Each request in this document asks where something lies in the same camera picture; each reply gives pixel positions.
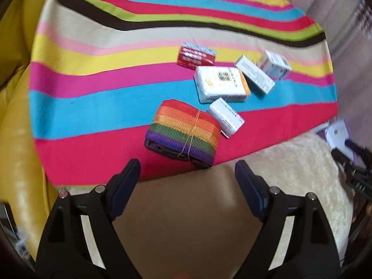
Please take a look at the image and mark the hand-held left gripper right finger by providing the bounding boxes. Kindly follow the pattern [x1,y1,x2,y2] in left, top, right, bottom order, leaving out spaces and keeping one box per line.
[235,160,342,279]

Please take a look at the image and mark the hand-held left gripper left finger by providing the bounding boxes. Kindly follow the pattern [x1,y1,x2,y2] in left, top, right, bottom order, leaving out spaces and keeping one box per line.
[35,158,141,279]

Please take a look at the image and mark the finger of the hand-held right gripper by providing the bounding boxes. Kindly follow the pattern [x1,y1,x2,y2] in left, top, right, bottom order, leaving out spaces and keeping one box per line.
[331,148,372,181]
[344,139,372,163]

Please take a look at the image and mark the purple cardboard storage box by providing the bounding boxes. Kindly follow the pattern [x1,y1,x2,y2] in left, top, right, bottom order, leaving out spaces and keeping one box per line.
[317,119,355,163]

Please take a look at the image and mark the rainbow striped strap roll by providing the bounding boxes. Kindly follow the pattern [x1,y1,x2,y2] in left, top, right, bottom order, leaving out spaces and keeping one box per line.
[144,99,220,169]

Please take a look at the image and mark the white and orange box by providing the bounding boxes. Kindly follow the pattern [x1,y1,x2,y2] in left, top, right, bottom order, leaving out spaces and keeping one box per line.
[194,65,251,104]

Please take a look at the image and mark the white box blue red print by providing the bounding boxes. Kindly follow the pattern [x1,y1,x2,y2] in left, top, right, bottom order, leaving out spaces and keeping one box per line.
[256,49,292,80]

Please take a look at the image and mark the beige velvet cushion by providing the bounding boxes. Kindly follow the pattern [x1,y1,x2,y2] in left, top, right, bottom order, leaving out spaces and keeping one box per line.
[56,132,355,279]

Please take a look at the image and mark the small white printed box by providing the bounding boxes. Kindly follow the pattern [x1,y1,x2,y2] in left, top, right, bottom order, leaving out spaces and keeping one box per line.
[207,98,245,138]

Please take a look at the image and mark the colourful striped blanket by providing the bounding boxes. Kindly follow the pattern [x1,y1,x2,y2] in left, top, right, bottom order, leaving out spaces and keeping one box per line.
[29,0,338,186]

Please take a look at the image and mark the white box with text print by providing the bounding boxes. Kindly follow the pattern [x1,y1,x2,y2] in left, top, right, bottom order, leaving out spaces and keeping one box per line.
[234,55,276,95]

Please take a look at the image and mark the yellow leather sofa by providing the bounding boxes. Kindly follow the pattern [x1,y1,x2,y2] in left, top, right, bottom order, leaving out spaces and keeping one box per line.
[0,0,69,268]

